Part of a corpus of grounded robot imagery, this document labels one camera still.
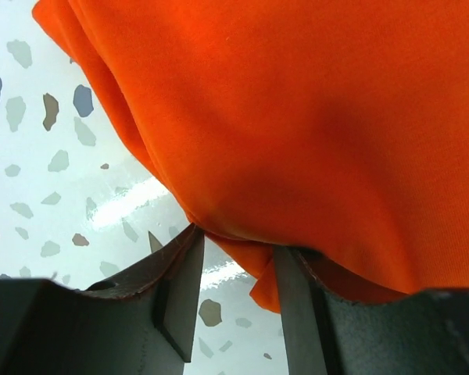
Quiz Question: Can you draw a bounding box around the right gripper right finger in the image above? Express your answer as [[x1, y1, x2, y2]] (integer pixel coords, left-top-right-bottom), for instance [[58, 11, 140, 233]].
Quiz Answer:
[[274, 247, 469, 375]]

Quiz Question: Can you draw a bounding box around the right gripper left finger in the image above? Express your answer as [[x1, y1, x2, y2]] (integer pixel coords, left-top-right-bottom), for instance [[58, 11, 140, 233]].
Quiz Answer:
[[0, 225, 204, 374]]

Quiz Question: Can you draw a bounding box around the orange t shirt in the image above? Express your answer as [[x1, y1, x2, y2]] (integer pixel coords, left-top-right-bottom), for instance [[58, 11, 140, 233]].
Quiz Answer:
[[32, 1, 469, 312]]

